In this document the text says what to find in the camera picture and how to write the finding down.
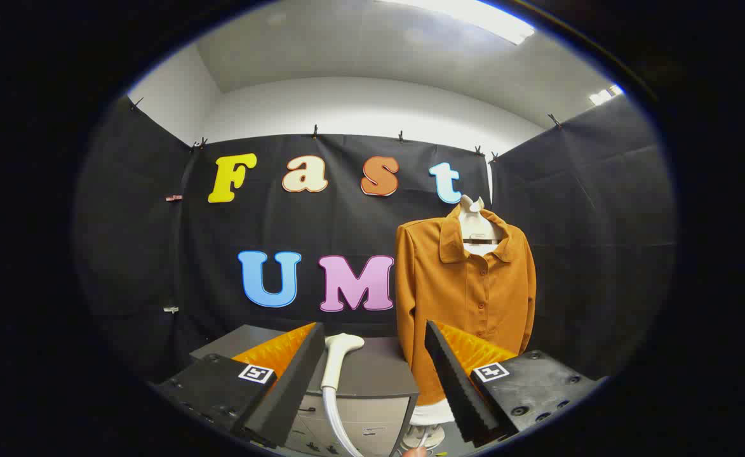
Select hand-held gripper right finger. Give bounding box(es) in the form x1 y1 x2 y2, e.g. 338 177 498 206
424 321 601 448

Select orange button shirt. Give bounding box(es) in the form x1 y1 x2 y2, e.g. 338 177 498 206
395 203 537 407

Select small ceiling light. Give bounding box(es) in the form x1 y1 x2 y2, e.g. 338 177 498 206
588 85 622 106

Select white plastic clothes hanger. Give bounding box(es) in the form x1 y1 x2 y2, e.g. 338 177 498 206
458 195 506 256

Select long ceiling light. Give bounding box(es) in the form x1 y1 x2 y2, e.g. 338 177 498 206
385 0 535 45

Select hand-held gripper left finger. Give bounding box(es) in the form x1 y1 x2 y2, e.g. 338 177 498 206
156 322 326 449

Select black backdrop cloth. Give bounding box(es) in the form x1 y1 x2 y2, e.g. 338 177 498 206
74 95 676 388

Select grey drawer cabinet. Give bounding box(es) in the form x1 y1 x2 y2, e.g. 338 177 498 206
189 325 420 457

